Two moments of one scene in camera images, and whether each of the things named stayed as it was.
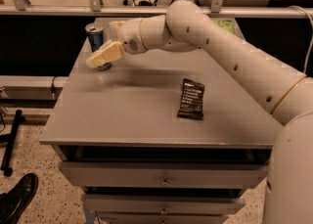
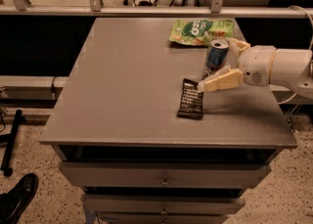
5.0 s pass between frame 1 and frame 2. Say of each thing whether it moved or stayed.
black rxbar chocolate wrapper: stayed
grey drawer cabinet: stayed
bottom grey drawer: stayed
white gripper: moved
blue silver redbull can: moved
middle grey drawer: stayed
